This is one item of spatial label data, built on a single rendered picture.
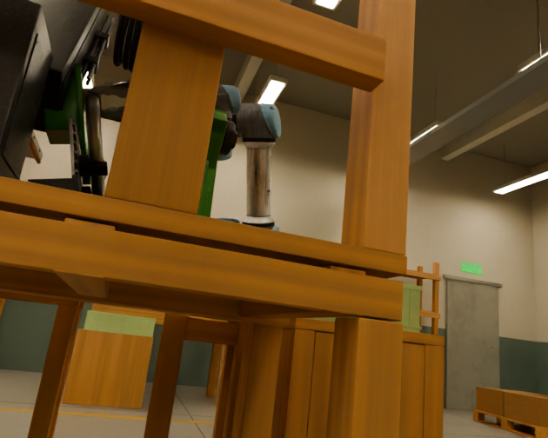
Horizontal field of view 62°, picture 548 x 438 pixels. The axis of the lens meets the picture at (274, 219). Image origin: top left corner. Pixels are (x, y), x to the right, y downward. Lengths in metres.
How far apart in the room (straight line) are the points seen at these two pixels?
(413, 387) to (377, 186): 0.93
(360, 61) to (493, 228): 8.51
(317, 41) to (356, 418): 0.64
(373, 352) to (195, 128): 0.48
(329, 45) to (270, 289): 0.44
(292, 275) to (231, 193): 6.32
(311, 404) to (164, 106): 1.06
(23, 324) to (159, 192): 6.08
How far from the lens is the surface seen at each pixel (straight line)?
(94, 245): 0.70
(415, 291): 1.74
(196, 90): 0.79
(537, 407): 6.26
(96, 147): 1.06
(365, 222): 0.82
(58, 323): 1.47
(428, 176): 8.68
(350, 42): 0.89
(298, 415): 1.53
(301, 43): 0.84
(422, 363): 1.65
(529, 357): 9.46
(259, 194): 1.56
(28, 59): 0.95
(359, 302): 0.80
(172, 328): 1.48
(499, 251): 9.28
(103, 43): 1.43
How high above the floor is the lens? 0.70
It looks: 15 degrees up
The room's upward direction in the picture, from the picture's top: 7 degrees clockwise
